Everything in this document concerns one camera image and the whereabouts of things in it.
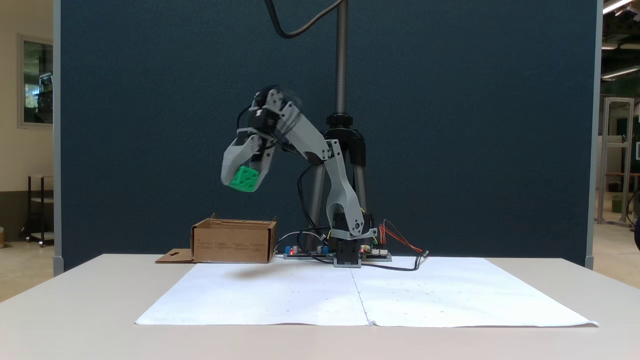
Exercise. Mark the grey circuit board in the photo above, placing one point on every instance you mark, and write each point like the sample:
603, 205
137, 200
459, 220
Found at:
377, 255

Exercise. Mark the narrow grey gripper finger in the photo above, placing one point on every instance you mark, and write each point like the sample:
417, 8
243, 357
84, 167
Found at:
266, 165

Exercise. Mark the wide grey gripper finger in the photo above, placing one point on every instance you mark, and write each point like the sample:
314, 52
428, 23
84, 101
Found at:
239, 155

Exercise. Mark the black camera tripod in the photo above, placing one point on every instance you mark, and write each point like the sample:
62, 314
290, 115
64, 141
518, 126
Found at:
341, 75

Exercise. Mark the white paper sheet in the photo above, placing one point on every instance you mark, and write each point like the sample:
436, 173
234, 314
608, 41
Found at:
260, 295
475, 295

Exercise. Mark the blue circuit board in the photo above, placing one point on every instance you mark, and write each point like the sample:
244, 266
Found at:
305, 252

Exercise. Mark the grey metal frame rack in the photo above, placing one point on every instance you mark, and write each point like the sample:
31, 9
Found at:
606, 160

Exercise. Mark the ceiling light strip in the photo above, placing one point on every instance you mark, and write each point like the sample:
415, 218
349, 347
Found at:
616, 5

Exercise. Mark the brown cardboard box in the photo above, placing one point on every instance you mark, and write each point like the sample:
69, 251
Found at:
232, 245

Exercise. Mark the green dice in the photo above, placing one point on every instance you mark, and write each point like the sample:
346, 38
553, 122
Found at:
245, 179

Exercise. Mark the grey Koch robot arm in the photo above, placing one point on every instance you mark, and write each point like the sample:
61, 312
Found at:
345, 195

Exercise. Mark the framed wall window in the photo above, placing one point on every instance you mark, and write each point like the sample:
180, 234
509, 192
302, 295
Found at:
37, 82

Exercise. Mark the black shelf cart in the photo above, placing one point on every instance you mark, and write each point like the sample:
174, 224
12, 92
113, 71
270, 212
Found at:
30, 210

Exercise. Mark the dark blue partition panel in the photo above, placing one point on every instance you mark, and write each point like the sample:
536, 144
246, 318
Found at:
450, 150

